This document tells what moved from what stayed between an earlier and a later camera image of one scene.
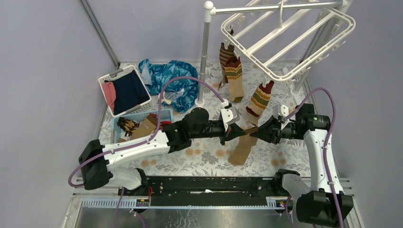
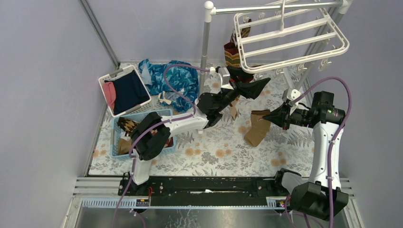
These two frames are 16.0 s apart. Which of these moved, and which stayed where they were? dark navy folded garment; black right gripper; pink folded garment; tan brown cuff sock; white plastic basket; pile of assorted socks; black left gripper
Moved: black right gripper; black left gripper; tan brown cuff sock
Stayed: pile of assorted socks; pink folded garment; dark navy folded garment; white plastic basket
